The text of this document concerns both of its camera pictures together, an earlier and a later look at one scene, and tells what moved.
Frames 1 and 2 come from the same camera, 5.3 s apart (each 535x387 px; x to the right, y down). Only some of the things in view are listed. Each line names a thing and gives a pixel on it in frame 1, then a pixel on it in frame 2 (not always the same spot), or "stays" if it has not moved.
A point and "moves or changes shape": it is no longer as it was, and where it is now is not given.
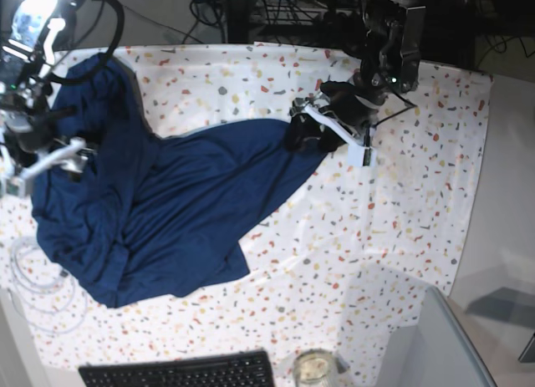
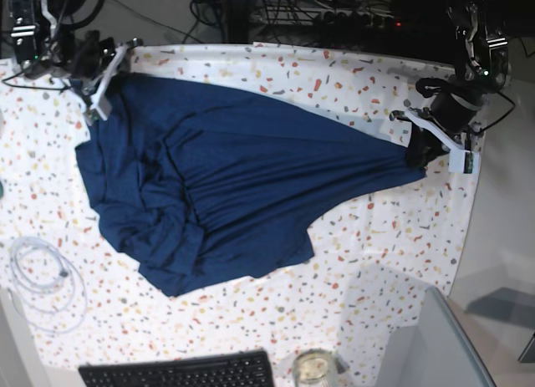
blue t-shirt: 145,212 moves or changes shape
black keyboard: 233,369 stays
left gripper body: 33,129 -> 84,58
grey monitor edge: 438,352 stays
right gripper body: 350,104 -> 456,102
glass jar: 314,368 stays
